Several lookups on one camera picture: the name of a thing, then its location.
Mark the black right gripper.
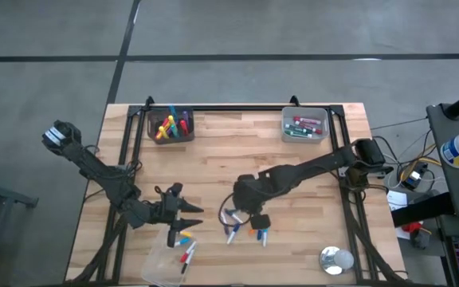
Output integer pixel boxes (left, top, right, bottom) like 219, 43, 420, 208
233, 173, 292, 230

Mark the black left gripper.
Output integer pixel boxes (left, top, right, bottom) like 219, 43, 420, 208
149, 182, 205, 248

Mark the red cap white marker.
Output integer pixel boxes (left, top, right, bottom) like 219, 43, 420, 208
179, 241, 197, 264

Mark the clear plastic bin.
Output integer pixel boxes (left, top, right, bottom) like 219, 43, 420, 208
139, 222, 198, 287

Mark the green Expo dry-erase marker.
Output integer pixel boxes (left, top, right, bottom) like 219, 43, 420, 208
284, 124, 308, 135
284, 129, 314, 140

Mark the dark grey plastic bin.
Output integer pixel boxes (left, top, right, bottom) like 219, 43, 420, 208
146, 104, 196, 145

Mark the light grey plastic bin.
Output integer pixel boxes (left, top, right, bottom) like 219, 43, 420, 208
280, 105, 331, 144

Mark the white paper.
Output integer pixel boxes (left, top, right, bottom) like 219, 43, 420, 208
386, 190, 409, 213

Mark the red object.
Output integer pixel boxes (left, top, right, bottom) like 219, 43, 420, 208
402, 221, 422, 235

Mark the black desk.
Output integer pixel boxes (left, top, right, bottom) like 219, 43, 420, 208
426, 102, 459, 222

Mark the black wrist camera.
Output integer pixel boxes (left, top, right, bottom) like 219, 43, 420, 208
161, 193, 181, 211

